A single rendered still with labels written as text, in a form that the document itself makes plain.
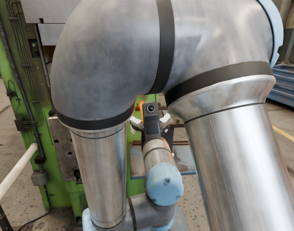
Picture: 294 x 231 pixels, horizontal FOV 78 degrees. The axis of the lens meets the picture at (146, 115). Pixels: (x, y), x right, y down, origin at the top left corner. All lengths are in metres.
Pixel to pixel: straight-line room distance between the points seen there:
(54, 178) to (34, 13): 1.11
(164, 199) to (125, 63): 0.31
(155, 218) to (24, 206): 1.62
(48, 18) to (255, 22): 0.93
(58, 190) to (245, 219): 1.57
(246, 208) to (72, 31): 0.21
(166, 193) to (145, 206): 0.09
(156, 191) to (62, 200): 1.43
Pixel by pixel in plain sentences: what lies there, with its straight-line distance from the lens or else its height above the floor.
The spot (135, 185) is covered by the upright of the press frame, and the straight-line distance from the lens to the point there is 1.62.
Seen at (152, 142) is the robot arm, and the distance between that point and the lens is 0.47.
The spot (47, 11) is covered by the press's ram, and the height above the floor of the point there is 1.41.
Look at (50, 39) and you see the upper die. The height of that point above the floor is 1.30.
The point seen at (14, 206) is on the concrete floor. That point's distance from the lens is 2.04.
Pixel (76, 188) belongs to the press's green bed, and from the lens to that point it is 1.36.
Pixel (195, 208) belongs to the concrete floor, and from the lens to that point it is 1.74.
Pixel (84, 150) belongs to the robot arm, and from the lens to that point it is 0.25.
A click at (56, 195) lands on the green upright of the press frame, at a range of 1.74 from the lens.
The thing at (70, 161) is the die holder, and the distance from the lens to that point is 1.22.
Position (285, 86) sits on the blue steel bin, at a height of 0.41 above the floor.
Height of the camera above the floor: 1.33
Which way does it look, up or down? 25 degrees down
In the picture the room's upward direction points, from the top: straight up
